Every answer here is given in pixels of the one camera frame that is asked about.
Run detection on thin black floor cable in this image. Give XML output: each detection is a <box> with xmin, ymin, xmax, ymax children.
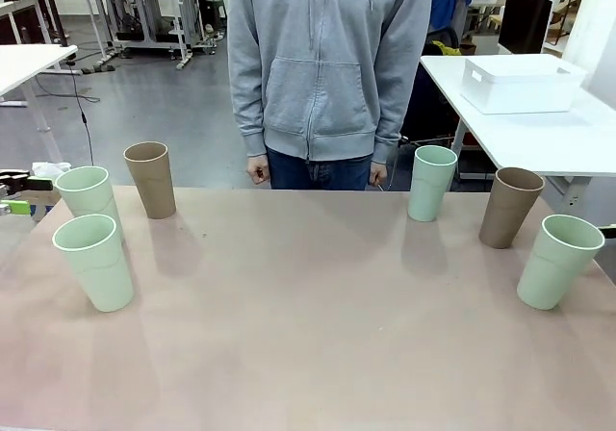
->
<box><xmin>70</xmin><ymin>62</ymin><xmax>96</xmax><ymax>168</ymax></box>

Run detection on black office chair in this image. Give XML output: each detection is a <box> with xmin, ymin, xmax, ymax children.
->
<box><xmin>398</xmin><ymin>25</ymin><xmax>461</xmax><ymax>149</ymax></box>

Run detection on dark green stool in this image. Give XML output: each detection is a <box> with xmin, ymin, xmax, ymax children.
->
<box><xmin>203</xmin><ymin>0</ymin><xmax>229</xmax><ymax>36</ymax></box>

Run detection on person left forearm grey sleeve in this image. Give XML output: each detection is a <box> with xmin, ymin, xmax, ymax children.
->
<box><xmin>371</xmin><ymin>50</ymin><xmax>427</xmax><ymax>165</ymax></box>

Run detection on black monitor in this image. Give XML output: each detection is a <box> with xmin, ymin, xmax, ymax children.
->
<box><xmin>497</xmin><ymin>0</ymin><xmax>554</xmax><ymax>59</ymax></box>

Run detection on light green plastic cup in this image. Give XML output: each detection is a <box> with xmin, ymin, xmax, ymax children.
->
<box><xmin>407</xmin><ymin>144</ymin><xmax>459</xmax><ymax>223</ymax></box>
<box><xmin>516</xmin><ymin>214</ymin><xmax>606</xmax><ymax>312</ymax></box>
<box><xmin>54</xmin><ymin>165</ymin><xmax>126</xmax><ymax>245</ymax></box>
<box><xmin>52</xmin><ymin>213</ymin><xmax>136</xmax><ymax>314</ymax></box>

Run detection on white crumpled tissue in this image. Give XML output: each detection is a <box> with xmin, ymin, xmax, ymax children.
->
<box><xmin>30</xmin><ymin>161</ymin><xmax>74</xmax><ymax>183</ymax></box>

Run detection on white background desks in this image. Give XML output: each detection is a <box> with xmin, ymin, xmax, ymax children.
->
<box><xmin>0</xmin><ymin>0</ymin><xmax>64</xmax><ymax>45</ymax></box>

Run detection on brown plastic cup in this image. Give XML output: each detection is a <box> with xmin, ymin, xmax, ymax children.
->
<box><xmin>122</xmin><ymin>140</ymin><xmax>178</xmax><ymax>220</ymax></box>
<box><xmin>478</xmin><ymin>166</ymin><xmax>546</xmax><ymax>250</ymax></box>

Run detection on person blue jeans legs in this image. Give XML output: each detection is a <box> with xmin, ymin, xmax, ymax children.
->
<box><xmin>265</xmin><ymin>143</ymin><xmax>374</xmax><ymax>191</ymax></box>

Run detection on person right hand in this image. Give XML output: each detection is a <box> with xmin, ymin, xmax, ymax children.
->
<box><xmin>245</xmin><ymin>153</ymin><xmax>271</xmax><ymax>186</ymax></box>

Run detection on white plastic basket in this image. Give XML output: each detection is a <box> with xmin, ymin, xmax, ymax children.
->
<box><xmin>460</xmin><ymin>56</ymin><xmax>589</xmax><ymax>115</ymax></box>

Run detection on black tripod pole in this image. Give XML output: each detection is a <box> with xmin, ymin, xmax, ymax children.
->
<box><xmin>39</xmin><ymin>0</ymin><xmax>83</xmax><ymax>75</ymax></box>

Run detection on wooden chair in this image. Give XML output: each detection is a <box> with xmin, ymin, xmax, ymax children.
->
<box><xmin>548</xmin><ymin>0</ymin><xmax>586</xmax><ymax>47</ymax></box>

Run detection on person right forearm grey sleeve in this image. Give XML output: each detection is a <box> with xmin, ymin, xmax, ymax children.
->
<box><xmin>228</xmin><ymin>50</ymin><xmax>269</xmax><ymax>159</ymax></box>

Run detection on person torso grey hoodie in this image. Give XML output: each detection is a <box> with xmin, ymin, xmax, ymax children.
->
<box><xmin>227</xmin><ymin>0</ymin><xmax>433</xmax><ymax>163</ymax></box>

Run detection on cardboard box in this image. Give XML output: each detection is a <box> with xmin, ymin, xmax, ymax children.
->
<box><xmin>27</xmin><ymin>186</ymin><xmax>64</xmax><ymax>223</ymax></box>

